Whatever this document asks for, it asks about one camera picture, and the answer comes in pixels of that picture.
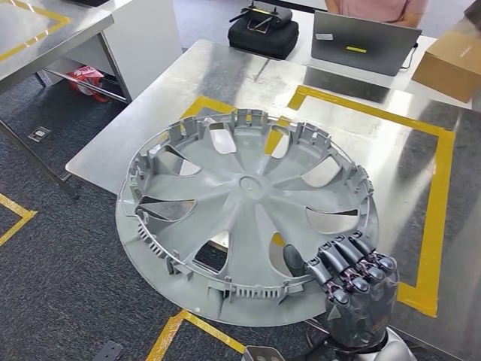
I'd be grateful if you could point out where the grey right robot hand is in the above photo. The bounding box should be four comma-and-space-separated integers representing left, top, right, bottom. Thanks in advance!
281, 230, 400, 350

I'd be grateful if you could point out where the grey plastic wheel hubcap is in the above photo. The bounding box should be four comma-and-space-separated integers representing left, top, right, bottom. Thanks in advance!
115, 108, 380, 329

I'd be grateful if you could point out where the stainless steel workbench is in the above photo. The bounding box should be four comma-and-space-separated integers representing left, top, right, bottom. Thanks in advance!
66, 38, 481, 361

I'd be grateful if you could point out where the yellow table tape marking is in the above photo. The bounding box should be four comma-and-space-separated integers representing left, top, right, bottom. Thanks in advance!
179, 84, 456, 320
0, 0, 72, 64

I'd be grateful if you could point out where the brown cardboard box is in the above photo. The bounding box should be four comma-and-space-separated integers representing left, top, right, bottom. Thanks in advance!
411, 14, 481, 104

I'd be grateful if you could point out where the grey laptop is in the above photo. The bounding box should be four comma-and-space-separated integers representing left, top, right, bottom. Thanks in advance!
306, 10, 423, 78

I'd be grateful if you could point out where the black carrying case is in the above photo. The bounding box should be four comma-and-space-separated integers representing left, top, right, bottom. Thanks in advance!
227, 19, 300, 61

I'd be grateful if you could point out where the person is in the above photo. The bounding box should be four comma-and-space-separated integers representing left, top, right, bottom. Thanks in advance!
324, 0, 430, 29

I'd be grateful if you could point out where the black remote controller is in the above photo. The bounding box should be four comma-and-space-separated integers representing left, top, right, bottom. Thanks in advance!
229, 1, 294, 35

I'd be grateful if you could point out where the white desk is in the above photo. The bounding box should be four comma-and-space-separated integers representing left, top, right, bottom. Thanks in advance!
47, 0, 474, 108

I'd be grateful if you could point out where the red plastic bag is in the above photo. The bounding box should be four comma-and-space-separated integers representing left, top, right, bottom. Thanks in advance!
66, 65, 111, 104

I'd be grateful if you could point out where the metal floor outlet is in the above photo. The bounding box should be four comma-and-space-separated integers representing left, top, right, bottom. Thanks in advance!
28, 126, 51, 144

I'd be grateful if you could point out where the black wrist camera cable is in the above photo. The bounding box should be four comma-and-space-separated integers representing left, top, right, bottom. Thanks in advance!
300, 332, 354, 361

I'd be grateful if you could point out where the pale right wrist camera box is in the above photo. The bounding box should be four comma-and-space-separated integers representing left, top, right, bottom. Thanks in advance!
241, 344, 286, 361

